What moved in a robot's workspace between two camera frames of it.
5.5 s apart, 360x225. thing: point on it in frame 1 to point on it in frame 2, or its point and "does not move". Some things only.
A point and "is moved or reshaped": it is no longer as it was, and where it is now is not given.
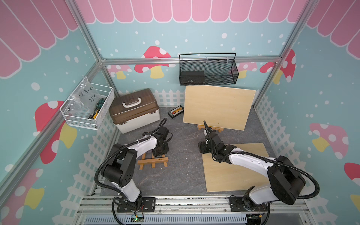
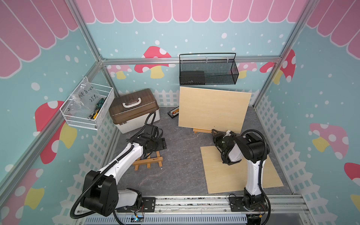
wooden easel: x=219 y=129 to x=202 y=131
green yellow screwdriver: x=99 y=103 does not move
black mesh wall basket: x=207 y=69 does not move
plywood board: x=222 y=108 is moved or reshaped
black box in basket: x=191 y=78 does not move
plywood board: x=223 y=176 does not move
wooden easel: x=153 y=161 is moved or reshaped
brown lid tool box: x=131 y=109 does not move
